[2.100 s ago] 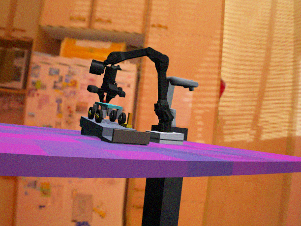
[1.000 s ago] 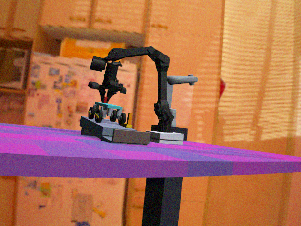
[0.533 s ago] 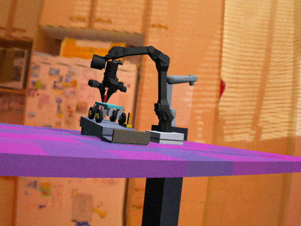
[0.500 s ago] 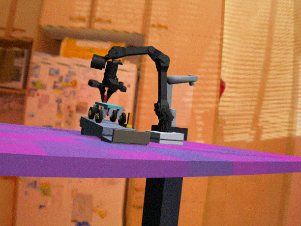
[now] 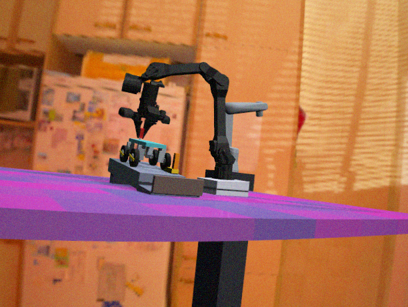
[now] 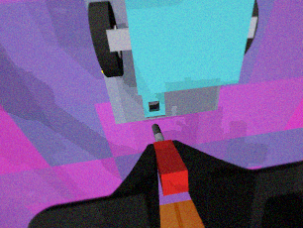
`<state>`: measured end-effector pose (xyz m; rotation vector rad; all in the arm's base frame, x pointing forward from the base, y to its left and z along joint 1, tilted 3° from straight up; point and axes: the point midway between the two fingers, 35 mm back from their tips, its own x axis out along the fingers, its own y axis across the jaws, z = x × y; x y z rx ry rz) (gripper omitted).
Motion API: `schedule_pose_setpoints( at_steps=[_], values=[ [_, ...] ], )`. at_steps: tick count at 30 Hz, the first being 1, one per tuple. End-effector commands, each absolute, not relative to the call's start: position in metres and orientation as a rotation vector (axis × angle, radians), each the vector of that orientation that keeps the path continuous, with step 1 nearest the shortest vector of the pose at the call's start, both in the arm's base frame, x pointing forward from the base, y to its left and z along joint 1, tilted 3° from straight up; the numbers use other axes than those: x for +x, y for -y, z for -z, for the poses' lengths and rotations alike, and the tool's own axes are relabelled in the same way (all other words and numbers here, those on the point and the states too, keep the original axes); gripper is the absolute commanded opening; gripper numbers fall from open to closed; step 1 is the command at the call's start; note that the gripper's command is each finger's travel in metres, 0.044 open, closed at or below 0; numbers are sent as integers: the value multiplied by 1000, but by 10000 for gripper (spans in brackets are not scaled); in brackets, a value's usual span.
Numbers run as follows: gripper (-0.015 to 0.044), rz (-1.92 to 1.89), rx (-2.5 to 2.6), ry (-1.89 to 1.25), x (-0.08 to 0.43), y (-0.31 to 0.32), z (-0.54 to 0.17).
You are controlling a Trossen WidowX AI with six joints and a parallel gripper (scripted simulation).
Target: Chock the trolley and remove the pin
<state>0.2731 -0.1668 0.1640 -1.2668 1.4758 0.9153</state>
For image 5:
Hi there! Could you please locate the cyan wheeled trolley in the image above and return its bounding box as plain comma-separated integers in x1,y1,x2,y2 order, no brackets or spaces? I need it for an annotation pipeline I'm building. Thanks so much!
119,138,171,170

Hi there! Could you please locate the yellow wheel chock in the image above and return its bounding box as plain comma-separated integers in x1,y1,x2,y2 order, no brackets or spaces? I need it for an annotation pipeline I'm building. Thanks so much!
163,153,180,174

